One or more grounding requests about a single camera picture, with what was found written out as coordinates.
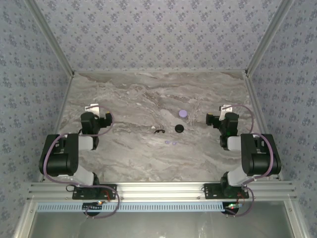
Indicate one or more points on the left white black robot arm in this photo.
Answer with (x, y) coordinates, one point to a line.
(62, 161)

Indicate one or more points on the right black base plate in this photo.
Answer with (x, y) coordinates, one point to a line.
(210, 194)

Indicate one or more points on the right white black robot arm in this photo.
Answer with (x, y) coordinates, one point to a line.
(260, 161)

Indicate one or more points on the aluminium rear rail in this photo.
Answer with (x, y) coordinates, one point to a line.
(161, 71)

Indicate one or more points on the left aluminium corner post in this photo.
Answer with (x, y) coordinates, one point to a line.
(51, 37)

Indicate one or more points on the black circuit board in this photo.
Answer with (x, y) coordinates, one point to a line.
(231, 208)
(91, 206)

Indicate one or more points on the aluminium frame leg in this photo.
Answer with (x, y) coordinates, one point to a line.
(24, 223)
(296, 223)

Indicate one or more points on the right aluminium corner post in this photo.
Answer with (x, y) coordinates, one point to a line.
(267, 37)

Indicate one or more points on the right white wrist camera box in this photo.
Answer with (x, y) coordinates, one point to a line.
(224, 111)

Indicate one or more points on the left aluminium frame leg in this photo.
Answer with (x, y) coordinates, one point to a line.
(24, 223)

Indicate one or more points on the aluminium corner post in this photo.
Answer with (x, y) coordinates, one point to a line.
(267, 37)
(51, 37)

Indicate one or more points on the aluminium side rail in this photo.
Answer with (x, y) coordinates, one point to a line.
(255, 99)
(65, 99)

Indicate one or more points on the left black circuit board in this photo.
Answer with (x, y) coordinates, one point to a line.
(91, 206)

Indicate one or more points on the black earbud charging case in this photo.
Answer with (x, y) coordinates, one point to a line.
(179, 128)

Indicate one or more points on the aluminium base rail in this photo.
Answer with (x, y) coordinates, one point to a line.
(161, 191)

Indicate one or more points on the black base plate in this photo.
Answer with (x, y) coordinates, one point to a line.
(210, 194)
(110, 197)

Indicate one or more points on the purple earbud charging case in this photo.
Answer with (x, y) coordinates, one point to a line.
(182, 113)

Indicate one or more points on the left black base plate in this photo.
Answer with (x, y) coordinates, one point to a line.
(110, 197)

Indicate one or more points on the right black circuit board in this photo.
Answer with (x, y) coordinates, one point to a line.
(231, 208)

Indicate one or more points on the grey metal panel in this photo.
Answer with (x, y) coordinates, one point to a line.
(161, 225)

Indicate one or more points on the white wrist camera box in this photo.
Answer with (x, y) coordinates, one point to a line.
(92, 108)
(224, 111)

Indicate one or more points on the right aluminium side rail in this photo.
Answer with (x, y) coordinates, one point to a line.
(255, 99)

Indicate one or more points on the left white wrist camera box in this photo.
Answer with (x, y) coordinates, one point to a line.
(92, 108)

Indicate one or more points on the right aluminium frame leg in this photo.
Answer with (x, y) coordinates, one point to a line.
(296, 223)

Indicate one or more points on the left aluminium side rail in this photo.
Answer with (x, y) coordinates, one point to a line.
(65, 99)

